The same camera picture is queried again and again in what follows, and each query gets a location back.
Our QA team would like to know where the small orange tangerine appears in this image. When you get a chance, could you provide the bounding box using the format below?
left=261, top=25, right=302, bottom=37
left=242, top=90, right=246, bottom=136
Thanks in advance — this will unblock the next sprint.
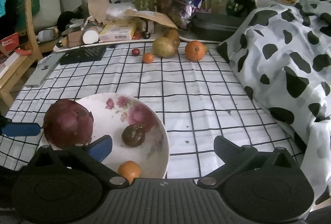
left=142, top=53, right=155, bottom=64

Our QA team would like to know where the red dragon fruit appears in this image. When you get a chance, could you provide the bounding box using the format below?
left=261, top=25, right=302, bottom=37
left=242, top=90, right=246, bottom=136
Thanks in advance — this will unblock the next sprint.
left=43, top=99, right=94, bottom=149

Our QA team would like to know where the dark passion fruit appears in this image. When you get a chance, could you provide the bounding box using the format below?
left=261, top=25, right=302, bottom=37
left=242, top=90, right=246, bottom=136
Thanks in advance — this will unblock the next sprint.
left=122, top=124, right=145, bottom=147

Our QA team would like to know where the floral white plate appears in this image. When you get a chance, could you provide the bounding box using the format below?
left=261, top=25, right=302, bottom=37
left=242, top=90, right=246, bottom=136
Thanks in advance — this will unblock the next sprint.
left=41, top=92, right=170, bottom=179

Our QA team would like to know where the wooden chair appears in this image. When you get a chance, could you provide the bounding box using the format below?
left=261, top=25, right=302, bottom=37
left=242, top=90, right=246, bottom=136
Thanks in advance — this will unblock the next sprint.
left=1, top=0, right=42, bottom=107

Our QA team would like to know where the checked white tablecloth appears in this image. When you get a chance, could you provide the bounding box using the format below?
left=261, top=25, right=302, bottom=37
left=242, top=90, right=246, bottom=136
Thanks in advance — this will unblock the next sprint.
left=1, top=42, right=303, bottom=179

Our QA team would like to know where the small red fruit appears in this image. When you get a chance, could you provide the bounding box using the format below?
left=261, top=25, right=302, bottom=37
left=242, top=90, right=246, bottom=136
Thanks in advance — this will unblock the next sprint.
left=132, top=49, right=140, bottom=56

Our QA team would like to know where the cow print cloth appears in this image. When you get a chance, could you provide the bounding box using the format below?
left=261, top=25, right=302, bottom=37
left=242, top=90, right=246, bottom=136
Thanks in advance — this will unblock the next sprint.
left=217, top=0, right=330, bottom=210

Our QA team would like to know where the white cap orange bottle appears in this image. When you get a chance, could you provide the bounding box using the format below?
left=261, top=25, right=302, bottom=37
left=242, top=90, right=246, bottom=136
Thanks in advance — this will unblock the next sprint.
left=83, top=26, right=102, bottom=45

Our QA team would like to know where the yellow white medicine box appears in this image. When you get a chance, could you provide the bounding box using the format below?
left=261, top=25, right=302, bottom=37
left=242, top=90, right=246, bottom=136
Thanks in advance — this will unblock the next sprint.
left=99, top=20, right=137, bottom=42

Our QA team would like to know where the black zip case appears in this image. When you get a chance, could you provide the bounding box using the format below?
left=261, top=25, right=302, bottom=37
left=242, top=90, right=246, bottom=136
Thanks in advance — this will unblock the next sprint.
left=190, top=13, right=245, bottom=42

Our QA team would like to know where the small black bottle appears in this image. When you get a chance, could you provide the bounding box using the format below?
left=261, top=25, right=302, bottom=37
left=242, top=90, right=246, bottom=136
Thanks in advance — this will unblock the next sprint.
left=142, top=20, right=151, bottom=40

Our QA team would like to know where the brown pear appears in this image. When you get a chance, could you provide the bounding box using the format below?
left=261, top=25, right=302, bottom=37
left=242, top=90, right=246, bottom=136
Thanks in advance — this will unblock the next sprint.
left=163, top=29, right=180, bottom=48

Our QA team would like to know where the white tray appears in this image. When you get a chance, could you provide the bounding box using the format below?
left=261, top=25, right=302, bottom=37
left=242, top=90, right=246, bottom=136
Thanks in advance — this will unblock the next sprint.
left=53, top=30, right=219, bottom=53

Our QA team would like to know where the torn brown paper bag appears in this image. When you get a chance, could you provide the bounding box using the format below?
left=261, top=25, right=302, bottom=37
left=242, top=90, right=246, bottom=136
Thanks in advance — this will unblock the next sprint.
left=87, top=0, right=109, bottom=23

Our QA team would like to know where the brown paper envelope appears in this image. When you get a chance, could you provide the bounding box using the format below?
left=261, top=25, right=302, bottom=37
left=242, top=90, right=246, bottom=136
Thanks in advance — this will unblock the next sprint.
left=125, top=10, right=177, bottom=29

